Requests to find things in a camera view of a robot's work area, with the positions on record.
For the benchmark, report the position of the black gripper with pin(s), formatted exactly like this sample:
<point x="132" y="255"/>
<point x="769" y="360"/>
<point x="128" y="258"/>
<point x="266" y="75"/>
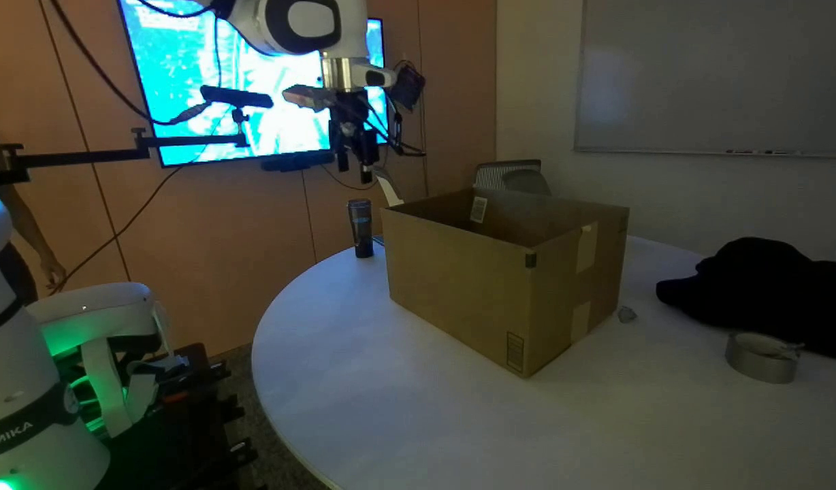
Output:
<point x="351" y="113"/>

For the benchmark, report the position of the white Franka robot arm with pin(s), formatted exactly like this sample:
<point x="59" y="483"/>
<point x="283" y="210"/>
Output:
<point x="18" y="381"/>

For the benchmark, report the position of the white green-lit robot base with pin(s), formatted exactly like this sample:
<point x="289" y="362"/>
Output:
<point x="98" y="313"/>

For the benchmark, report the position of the brown cardboard box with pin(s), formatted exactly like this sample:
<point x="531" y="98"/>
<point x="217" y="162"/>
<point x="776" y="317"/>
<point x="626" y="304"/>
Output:
<point x="473" y="281"/>

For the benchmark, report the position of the black video bar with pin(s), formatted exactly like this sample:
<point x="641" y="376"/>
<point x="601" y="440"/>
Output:
<point x="298" y="162"/>

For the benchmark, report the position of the black cylindrical can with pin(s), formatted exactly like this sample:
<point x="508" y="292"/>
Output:
<point x="361" y="226"/>

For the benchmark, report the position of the grey chair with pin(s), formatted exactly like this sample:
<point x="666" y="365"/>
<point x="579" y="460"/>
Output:
<point x="513" y="179"/>

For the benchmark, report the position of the black robot cart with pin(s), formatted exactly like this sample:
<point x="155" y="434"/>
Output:
<point x="181" y="425"/>

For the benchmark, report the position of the black jacket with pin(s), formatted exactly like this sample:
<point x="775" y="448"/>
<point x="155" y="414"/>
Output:
<point x="772" y="289"/>

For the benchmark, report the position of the grey tape roll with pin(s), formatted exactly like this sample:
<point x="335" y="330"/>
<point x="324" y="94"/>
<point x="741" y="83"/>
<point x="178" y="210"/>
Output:
<point x="760" y="358"/>

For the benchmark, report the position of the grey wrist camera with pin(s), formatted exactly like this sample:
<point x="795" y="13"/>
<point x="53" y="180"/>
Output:
<point x="308" y="96"/>

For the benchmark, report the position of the black wall device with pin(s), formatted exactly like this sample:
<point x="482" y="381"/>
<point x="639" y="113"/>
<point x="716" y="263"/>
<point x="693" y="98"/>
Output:
<point x="413" y="91"/>

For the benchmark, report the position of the black bar-shaped camera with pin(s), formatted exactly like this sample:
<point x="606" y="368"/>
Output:
<point x="234" y="96"/>

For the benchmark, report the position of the wall-mounted TV screen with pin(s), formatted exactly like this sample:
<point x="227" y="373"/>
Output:
<point x="181" y="83"/>

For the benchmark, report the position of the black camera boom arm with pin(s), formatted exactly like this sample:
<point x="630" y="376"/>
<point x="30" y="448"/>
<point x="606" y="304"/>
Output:
<point x="72" y="155"/>

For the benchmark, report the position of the white wall whiteboard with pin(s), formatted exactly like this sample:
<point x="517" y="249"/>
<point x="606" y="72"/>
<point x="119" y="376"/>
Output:
<point x="705" y="72"/>

